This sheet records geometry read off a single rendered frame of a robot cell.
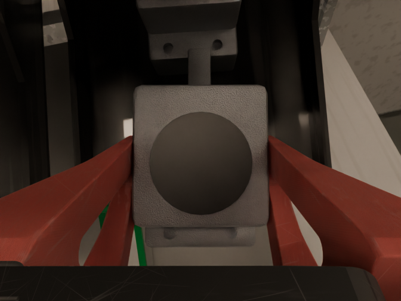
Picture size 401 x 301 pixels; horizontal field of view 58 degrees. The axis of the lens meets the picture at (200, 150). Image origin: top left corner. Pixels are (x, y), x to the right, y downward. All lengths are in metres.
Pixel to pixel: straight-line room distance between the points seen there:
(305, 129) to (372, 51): 0.99
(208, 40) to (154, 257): 0.25
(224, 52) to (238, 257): 0.24
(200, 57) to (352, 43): 0.98
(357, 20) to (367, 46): 0.13
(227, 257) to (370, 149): 0.35
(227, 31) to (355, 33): 0.92
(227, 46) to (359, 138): 0.48
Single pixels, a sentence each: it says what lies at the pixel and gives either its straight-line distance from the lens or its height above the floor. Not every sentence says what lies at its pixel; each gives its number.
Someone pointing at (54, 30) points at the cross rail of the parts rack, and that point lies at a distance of 0.25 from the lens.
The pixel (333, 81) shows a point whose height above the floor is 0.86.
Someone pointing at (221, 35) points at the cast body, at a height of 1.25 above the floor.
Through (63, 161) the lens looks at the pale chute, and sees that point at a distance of 0.33.
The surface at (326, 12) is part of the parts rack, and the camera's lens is 0.28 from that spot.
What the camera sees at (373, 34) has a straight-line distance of 1.14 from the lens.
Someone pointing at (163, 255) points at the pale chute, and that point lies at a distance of 0.37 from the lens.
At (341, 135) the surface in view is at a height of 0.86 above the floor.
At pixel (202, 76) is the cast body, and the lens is 0.16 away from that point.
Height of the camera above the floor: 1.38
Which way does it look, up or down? 62 degrees down
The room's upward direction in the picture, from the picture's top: 6 degrees counter-clockwise
